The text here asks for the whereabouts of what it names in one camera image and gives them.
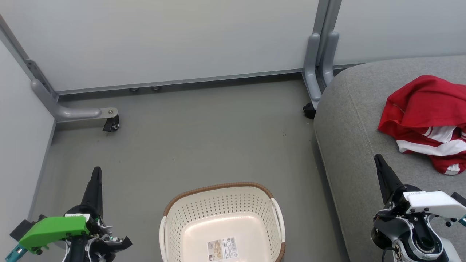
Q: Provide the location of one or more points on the long curved grey partition leg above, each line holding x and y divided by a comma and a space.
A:
72, 113

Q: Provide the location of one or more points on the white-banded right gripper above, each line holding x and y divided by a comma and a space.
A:
426, 203

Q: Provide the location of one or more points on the dark grey corner hinge bracket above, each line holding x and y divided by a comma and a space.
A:
40, 76

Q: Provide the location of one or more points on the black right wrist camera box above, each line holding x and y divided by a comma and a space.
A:
459, 199

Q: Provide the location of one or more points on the paper barcode label sticker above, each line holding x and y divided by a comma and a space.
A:
222, 249

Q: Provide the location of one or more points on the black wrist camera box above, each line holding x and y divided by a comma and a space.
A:
23, 227
459, 199

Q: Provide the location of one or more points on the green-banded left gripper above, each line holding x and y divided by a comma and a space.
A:
54, 229

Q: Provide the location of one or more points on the tall grey partition leg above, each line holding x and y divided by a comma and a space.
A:
311, 69

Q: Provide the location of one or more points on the grey fabric sofa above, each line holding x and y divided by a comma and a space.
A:
356, 145

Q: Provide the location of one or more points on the black caster with silver hub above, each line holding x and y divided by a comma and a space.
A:
111, 124

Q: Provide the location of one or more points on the short grey partition leg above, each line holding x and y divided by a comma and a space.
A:
329, 58

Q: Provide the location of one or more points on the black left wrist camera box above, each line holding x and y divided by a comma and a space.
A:
23, 227

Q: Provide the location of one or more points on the plain black caster wheel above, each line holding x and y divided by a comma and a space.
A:
309, 111

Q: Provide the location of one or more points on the red garment with white stripes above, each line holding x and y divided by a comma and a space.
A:
422, 102

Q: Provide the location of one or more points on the cream perforated laundry basket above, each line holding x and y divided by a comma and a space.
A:
218, 207

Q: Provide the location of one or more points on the white garment with red trim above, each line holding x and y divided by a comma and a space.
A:
433, 147

